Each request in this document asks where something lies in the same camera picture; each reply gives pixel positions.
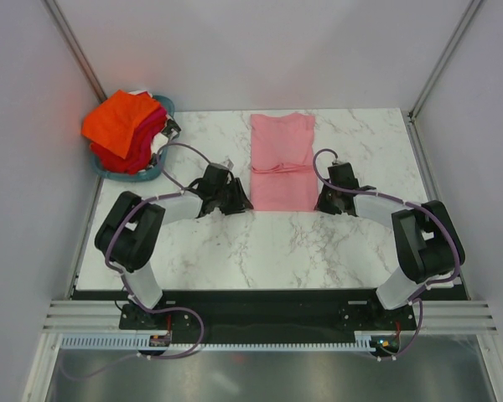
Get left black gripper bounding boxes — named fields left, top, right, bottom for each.
left=215, top=178, right=253, bottom=217

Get pink t shirt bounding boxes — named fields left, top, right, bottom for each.
left=250, top=112, right=319, bottom=212

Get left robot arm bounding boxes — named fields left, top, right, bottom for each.
left=95, top=163, right=253, bottom=329

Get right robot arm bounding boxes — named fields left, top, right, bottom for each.
left=315, top=162, right=465, bottom=330

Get teal laundry basket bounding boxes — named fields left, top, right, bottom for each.
left=90, top=93, right=180, bottom=183

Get magenta t shirt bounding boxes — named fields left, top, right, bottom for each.
left=134, top=105, right=167, bottom=142

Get red t shirt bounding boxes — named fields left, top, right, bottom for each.
left=88, top=125, right=156, bottom=175

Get orange t shirt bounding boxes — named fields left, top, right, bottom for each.
left=81, top=90, right=161, bottom=158

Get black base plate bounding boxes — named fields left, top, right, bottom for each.
left=119, top=288, right=418, bottom=347

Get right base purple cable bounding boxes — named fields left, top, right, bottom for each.
left=375, top=299, right=424, bottom=363

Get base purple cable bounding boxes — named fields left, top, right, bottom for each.
left=375, top=299, right=424, bottom=363
left=136, top=305, right=206, bottom=362

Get white slotted cable duct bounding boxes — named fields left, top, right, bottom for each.
left=60, top=332, right=376, bottom=353

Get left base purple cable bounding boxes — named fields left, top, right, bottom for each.
left=136, top=305, right=206, bottom=362

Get aluminium front rail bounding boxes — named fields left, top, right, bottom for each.
left=43, top=301, right=498, bottom=335

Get right aluminium frame post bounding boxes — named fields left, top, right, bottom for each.
left=406, top=0, right=485, bottom=124

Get aluminium frame post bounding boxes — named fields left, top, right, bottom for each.
left=406, top=0, right=485, bottom=124
left=42, top=0, right=107, bottom=103

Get left aluminium frame post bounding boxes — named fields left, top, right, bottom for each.
left=42, top=0, right=107, bottom=103

